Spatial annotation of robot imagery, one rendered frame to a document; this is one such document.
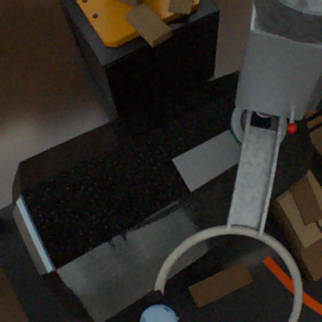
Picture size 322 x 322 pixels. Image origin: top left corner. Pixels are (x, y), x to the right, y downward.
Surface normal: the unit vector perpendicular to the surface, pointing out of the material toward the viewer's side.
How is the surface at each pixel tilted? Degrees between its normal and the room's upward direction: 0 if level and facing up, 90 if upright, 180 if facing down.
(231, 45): 0
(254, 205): 15
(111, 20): 0
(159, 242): 45
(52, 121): 0
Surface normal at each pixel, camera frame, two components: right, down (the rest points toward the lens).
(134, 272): 0.33, 0.33
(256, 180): -0.11, -0.07
